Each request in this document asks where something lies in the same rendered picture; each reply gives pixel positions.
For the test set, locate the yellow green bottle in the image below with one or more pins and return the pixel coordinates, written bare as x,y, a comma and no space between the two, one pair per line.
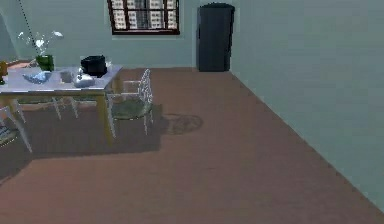
2,71

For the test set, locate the pale grey bowl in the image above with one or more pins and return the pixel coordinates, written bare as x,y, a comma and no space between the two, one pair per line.
84,81

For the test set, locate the white flowers in green pot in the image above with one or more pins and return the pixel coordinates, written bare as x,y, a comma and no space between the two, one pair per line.
44,56

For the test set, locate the black fridge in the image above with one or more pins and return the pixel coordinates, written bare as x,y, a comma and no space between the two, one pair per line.
214,38

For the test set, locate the black pot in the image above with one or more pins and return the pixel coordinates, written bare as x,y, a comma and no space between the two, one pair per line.
94,65

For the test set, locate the grey cup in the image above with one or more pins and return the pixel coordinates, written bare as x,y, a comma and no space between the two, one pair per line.
67,76

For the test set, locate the grey top wooden table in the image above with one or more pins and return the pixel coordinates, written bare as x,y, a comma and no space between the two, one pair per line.
53,87

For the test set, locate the dark red framed window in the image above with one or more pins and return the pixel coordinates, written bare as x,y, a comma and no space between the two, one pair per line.
144,16

